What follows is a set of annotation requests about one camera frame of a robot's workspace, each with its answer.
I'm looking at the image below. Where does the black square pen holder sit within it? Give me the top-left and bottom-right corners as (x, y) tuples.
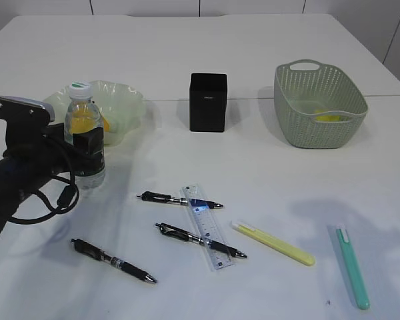
(189, 73), (227, 133)

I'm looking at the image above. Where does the black pen lower left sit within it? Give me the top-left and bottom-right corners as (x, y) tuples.
(71, 239), (157, 284)

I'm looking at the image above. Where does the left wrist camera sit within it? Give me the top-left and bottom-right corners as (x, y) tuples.
(0, 96), (55, 149)

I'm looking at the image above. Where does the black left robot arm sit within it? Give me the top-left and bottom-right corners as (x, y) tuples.
(0, 124), (105, 233)

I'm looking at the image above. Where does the black pen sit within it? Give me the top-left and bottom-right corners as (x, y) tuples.
(71, 239), (157, 284)
(136, 191), (224, 209)
(155, 223), (247, 259)

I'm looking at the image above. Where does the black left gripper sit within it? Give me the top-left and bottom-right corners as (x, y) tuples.
(3, 122), (105, 177)

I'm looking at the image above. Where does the black pen upper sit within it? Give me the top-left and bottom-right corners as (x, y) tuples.
(136, 191), (224, 209)

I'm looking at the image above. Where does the yellow pen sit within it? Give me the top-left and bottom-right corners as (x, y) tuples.
(231, 221), (315, 267)

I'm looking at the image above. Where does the yellow waste paper wrapper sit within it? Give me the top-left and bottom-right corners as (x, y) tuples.
(313, 108), (341, 122)

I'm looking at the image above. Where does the black pen middle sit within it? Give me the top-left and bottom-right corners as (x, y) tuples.
(155, 223), (247, 259)

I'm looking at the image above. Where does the yellow pear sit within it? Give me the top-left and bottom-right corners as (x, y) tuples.
(68, 103), (110, 134)

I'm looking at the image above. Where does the green woven plastic basket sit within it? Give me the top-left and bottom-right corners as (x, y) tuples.
(274, 59), (369, 149)

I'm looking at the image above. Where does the green ruffled glass plate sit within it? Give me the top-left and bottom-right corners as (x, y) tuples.
(41, 79), (145, 146)

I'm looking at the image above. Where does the mint green pen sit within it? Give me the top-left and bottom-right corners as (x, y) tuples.
(336, 225), (371, 310)

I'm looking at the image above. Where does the clear plastic ruler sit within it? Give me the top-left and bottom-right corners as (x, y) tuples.
(181, 185), (234, 270)

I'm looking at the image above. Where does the clear water bottle green label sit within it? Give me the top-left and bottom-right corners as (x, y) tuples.
(64, 81), (105, 189)

